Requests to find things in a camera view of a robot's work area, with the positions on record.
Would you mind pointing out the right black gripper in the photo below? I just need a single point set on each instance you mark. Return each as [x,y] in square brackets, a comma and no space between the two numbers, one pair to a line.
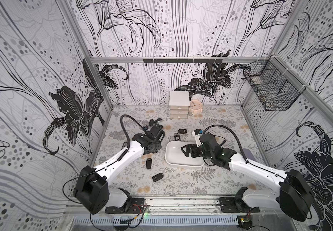
[195,149]

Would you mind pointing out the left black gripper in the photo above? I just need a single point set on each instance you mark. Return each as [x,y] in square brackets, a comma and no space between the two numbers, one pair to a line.
[158,146]

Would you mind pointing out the white storage tray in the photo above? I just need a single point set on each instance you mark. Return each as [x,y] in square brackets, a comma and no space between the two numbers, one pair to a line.
[176,158]

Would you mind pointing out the black key front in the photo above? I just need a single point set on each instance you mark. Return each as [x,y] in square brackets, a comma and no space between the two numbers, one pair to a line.
[157,177]

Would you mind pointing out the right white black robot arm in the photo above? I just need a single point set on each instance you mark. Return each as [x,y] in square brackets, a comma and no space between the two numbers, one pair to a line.
[288,192]

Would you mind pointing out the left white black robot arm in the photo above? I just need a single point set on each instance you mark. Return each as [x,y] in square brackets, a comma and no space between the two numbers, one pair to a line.
[92,187]

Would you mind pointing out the black flip key upper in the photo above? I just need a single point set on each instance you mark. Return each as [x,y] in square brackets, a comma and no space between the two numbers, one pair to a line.
[151,123]

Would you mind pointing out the black Audi key fob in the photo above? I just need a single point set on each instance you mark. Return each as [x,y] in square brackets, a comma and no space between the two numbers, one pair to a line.
[177,137]

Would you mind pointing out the purple glasses case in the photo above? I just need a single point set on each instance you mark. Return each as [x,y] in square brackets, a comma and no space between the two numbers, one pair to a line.
[249,154]

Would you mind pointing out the pink round alarm clock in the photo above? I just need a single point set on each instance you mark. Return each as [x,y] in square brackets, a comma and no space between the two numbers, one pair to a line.
[195,106]

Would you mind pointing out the white mini drawer cabinet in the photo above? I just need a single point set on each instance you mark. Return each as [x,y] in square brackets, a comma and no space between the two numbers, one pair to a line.
[179,104]

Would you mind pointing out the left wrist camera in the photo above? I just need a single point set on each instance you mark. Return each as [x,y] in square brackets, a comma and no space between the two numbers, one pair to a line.
[156,132]

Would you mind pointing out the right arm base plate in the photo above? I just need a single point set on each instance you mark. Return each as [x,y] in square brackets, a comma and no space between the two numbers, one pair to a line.
[232,205]

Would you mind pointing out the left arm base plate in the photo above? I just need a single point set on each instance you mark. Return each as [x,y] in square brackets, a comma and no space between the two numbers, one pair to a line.
[131,206]

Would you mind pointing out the black wall hook rail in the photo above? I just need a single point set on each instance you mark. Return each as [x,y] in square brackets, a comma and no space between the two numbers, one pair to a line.
[179,60]

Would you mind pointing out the black wire wall basket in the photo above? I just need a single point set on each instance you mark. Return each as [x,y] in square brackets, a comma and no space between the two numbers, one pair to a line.
[271,85]

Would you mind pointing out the white cable duct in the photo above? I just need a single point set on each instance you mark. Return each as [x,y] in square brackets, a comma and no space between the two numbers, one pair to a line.
[161,220]

